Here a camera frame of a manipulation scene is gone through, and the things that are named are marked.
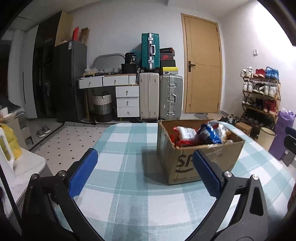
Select woven laundry basket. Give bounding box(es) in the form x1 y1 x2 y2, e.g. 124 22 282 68
92 91 113 123

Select small brown cardboard box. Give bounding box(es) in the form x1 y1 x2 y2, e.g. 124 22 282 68
235 122 252 136

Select dark sneakers on floor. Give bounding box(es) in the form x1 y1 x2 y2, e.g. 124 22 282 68
218 114 240 126

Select wooden shoe rack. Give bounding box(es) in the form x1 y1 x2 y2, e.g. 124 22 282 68
240 77 281 131

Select wooden door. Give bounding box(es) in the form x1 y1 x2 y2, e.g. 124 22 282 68
181 14 223 113

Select silver aluminium suitcase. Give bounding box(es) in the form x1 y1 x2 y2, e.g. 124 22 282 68
159 74 183 120

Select white red-edged snack packet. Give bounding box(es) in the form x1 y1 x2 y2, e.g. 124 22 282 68
174 126 198 147

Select dark refrigerator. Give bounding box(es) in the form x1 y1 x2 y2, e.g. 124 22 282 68
32 11 87 122

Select cream waste bin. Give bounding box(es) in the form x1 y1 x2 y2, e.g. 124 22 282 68
257 127 276 151

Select teal plaid tablecloth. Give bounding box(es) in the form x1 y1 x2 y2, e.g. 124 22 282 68
75 123 295 240

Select teal hard suitcase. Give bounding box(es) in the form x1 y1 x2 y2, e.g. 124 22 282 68
142 33 160 70

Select black bag on desk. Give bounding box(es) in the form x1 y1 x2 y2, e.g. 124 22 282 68
125 52 137 65

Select purple bag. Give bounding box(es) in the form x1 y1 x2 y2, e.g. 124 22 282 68
269 108 295 160

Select brown cardboard SF box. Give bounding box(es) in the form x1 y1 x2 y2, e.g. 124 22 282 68
157 120 245 185

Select grey arched mirror frame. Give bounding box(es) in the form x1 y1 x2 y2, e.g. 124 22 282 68
92 53 125 73

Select white drawer desk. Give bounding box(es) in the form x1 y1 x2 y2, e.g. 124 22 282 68
78 74 139 119

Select blue white snack packet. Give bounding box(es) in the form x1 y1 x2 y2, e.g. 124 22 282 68
197 123 222 144

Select stack of shoe boxes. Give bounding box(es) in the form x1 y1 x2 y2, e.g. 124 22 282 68
159 47 179 75

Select grey slippers pair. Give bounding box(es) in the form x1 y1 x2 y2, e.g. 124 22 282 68
36 126 51 138

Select dotted beige rug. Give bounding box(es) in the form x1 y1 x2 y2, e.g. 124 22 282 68
31 121 111 175

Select beige hard suitcase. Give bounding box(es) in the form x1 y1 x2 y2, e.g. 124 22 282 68
139 73 159 120

